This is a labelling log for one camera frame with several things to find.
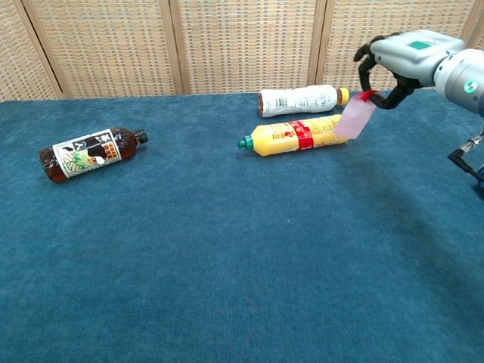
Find yellow juice bottle green cap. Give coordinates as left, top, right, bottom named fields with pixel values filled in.
left=237, top=113, right=349, bottom=157

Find white label bottle orange cap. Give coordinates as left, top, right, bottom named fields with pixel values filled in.
left=258, top=84, right=350, bottom=119

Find blue table cloth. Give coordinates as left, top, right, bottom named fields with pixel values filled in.
left=0, top=89, right=484, bottom=363

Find black cable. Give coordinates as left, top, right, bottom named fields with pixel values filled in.
left=447, top=132, right=484, bottom=182

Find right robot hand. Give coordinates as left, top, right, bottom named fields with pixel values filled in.
left=353, top=29, right=467, bottom=110

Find woven folding screen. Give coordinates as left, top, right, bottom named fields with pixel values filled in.
left=0, top=0, right=484, bottom=103

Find dark tea bottle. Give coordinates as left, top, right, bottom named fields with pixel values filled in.
left=37, top=127, right=149, bottom=184

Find red rectangular marker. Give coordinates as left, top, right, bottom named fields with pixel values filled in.
left=332, top=89, right=379, bottom=141

